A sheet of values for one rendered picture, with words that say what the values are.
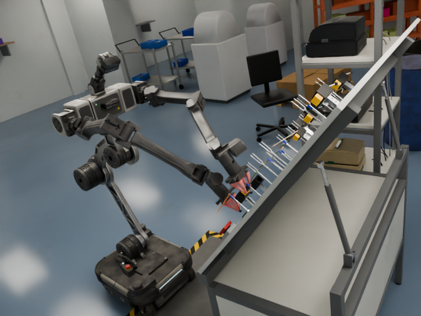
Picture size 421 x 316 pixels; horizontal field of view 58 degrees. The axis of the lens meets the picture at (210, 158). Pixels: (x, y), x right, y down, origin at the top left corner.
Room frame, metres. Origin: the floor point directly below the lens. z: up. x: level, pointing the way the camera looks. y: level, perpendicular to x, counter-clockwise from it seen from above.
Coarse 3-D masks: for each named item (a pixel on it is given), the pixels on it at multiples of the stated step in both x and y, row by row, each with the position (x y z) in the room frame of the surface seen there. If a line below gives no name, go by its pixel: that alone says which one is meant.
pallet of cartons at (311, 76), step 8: (304, 72) 5.85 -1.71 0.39; (312, 72) 5.77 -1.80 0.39; (320, 72) 5.68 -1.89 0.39; (336, 72) 5.51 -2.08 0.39; (344, 72) 5.64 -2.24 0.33; (280, 80) 5.67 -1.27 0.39; (288, 80) 5.58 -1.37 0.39; (304, 80) 5.42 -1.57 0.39; (312, 80) 5.35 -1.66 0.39; (288, 88) 5.51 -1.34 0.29; (296, 88) 5.39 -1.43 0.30; (304, 88) 5.27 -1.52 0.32; (312, 88) 5.16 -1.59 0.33; (312, 96) 5.17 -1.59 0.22; (280, 104) 5.61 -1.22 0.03; (296, 104) 5.37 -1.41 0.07
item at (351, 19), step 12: (324, 24) 2.25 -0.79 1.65; (336, 24) 2.20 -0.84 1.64; (348, 24) 2.16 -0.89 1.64; (360, 24) 2.22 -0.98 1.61; (312, 36) 2.29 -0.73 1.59; (324, 36) 2.24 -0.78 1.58; (336, 36) 2.20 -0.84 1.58; (348, 36) 2.16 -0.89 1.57; (360, 36) 2.22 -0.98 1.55; (312, 48) 2.29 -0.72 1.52; (324, 48) 2.24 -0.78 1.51; (336, 48) 2.20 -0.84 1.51; (348, 48) 2.16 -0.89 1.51; (360, 48) 2.19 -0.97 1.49
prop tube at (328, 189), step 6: (330, 186) 1.09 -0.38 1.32; (330, 192) 1.09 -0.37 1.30; (330, 198) 1.08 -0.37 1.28; (330, 204) 1.09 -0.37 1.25; (336, 204) 1.08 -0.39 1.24; (336, 210) 1.08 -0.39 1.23; (336, 216) 1.07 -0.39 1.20; (336, 222) 1.07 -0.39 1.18; (342, 228) 1.07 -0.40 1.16; (342, 234) 1.06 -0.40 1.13; (342, 240) 1.06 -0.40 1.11; (348, 246) 1.05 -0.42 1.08; (348, 252) 1.05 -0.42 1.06
